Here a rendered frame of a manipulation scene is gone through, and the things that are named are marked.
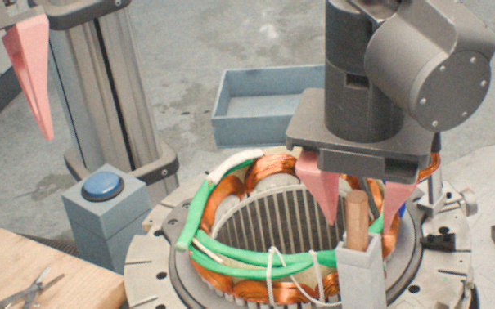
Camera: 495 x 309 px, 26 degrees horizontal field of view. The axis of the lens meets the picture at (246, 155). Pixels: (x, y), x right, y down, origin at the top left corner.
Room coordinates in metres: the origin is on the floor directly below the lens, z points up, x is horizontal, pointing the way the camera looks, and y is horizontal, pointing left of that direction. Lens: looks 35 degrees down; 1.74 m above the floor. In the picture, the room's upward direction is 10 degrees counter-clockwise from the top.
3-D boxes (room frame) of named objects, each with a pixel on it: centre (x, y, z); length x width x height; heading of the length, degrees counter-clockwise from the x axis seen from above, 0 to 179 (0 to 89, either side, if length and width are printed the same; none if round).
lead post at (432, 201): (0.77, -0.16, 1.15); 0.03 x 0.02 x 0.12; 138
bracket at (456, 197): (0.78, -0.18, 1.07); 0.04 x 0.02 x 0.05; 14
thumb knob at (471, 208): (0.79, -0.20, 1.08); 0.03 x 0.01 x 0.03; 14
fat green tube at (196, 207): (0.77, 0.04, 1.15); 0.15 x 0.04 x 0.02; 146
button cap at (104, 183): (0.97, 0.17, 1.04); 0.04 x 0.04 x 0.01
